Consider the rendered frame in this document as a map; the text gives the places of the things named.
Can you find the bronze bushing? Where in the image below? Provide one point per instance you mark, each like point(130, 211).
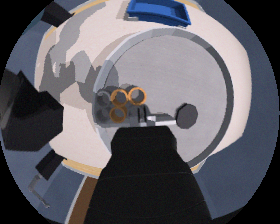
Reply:
point(135, 102)
point(115, 101)
point(114, 117)

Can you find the blue plastic crate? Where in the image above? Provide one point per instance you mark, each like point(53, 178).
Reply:
point(178, 17)

